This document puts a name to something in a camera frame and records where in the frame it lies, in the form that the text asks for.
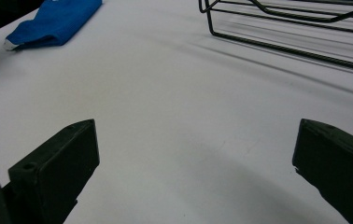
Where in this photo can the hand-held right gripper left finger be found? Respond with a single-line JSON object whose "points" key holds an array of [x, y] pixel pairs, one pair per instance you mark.
{"points": [[59, 168]]}

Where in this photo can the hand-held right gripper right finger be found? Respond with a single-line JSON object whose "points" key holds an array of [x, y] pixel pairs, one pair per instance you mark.
{"points": [[336, 168]]}

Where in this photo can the blue cloth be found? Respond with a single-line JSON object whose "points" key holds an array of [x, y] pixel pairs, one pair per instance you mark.
{"points": [[53, 25]]}

